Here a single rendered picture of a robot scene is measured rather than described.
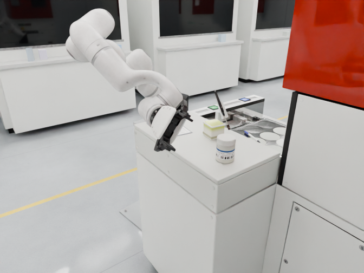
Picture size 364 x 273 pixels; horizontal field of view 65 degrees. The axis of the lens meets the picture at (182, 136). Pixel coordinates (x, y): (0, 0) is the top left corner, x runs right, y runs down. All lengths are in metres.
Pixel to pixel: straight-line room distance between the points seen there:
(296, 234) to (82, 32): 1.14
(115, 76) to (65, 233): 1.58
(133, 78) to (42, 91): 2.98
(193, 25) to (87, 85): 2.07
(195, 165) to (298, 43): 0.56
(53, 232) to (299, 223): 1.72
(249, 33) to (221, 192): 5.20
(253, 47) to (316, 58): 5.06
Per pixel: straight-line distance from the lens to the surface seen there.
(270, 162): 1.18
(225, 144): 1.05
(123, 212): 2.38
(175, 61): 4.61
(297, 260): 1.43
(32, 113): 3.95
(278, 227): 1.40
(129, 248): 2.11
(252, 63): 6.15
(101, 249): 2.15
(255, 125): 1.63
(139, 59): 1.51
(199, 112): 1.61
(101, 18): 1.19
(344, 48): 1.03
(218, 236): 1.16
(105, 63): 1.00
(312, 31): 1.08
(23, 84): 3.85
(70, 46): 1.23
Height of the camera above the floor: 1.51
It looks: 25 degrees down
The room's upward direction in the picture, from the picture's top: straight up
